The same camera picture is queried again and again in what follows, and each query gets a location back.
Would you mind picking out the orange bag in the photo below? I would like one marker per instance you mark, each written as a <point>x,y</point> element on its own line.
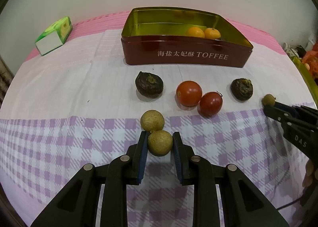
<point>312,60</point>

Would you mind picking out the tan longan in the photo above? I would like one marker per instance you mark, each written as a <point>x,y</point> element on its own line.
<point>160,143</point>
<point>268,99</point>
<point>152,120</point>

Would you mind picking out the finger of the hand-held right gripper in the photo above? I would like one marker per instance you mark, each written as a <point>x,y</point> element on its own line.
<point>288,109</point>
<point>278,115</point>

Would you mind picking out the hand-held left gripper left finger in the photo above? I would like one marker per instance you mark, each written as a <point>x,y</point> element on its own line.
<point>142,157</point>

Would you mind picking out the gold metal tray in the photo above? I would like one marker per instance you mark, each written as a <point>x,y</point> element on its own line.
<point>301,66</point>

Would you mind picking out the red cherry tomato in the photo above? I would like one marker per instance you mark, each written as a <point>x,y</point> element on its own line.
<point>211,104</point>
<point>189,93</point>

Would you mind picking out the orange mandarin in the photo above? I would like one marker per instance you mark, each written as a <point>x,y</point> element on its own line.
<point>195,32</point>
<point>212,33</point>

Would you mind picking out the pink mat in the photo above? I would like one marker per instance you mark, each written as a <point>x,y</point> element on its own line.
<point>99,22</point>

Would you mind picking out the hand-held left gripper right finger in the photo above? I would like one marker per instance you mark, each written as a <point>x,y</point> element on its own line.
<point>178,157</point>

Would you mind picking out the red metal tin box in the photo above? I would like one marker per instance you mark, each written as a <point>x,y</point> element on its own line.
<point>186,53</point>

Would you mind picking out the green tissue box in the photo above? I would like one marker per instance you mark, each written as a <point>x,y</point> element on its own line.
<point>49,43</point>

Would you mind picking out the person's right hand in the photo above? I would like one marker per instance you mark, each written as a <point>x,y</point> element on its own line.
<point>309,173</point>

